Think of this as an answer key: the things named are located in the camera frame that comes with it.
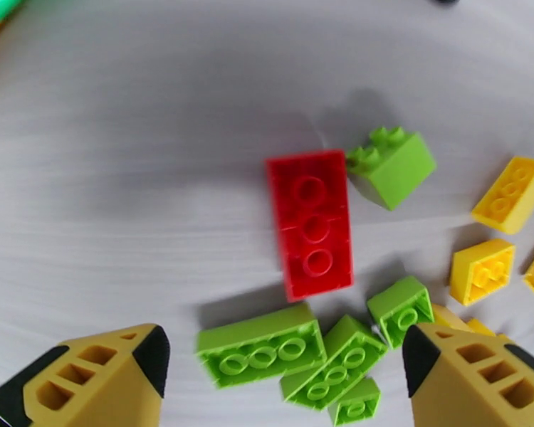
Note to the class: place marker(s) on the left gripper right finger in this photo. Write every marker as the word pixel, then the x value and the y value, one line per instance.
pixel 471 385

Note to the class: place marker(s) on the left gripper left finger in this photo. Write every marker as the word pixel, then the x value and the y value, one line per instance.
pixel 93 385

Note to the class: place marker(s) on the long green lego brick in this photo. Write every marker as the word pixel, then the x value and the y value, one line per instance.
pixel 333 368
pixel 258 350

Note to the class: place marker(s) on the small green lego brick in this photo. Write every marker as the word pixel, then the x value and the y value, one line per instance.
pixel 396 301
pixel 396 172
pixel 354 405

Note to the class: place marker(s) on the green plastic bin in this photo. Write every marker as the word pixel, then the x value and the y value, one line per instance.
pixel 0 5

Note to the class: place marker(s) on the red lego brick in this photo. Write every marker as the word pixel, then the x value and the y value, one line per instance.
pixel 309 225

